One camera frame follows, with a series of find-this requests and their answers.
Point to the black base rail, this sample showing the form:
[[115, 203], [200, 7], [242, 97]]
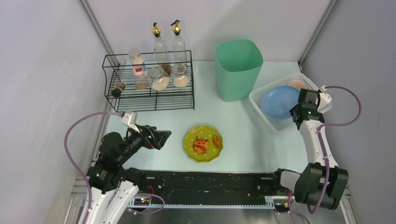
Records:
[[205, 188]]

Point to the orange chicken wing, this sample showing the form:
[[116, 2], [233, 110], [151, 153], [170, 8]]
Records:
[[199, 150], [202, 143]]

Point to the tall jar blue label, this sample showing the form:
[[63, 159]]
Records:
[[135, 57]]

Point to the white plastic basket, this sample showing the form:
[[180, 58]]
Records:
[[278, 126]]

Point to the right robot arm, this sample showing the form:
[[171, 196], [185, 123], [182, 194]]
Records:
[[322, 183]]

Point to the round glass jar silver lid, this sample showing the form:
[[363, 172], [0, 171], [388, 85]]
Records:
[[160, 79]]

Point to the green plastic bin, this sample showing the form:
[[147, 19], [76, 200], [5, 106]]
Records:
[[238, 64]]

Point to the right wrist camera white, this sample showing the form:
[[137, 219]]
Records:
[[324, 100]]

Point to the small black cap spice bottle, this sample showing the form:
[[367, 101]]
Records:
[[117, 91]]

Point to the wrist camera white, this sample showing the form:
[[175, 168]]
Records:
[[324, 100], [129, 120]]

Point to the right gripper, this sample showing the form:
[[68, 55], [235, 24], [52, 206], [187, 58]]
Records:
[[298, 114]]

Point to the pink lid spice shaker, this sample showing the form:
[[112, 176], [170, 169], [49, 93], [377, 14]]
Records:
[[140, 81]]

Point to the blue plate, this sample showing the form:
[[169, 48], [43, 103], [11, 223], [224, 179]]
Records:
[[278, 101]]

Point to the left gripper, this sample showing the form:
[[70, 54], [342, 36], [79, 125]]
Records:
[[148, 137]]

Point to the green dotted plate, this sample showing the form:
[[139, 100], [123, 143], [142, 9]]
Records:
[[203, 132]]

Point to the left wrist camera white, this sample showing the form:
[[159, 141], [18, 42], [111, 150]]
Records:
[[129, 120]]

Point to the oil bottle gold spout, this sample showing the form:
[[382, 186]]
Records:
[[160, 50], [179, 45]]

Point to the pink mug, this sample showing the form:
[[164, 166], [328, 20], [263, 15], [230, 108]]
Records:
[[297, 84]]

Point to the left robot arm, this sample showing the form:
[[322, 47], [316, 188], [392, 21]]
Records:
[[111, 173]]

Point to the brown fried food piece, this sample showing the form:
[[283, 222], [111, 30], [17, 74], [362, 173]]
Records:
[[216, 141]]

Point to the black wire rack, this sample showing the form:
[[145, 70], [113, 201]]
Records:
[[118, 68]]

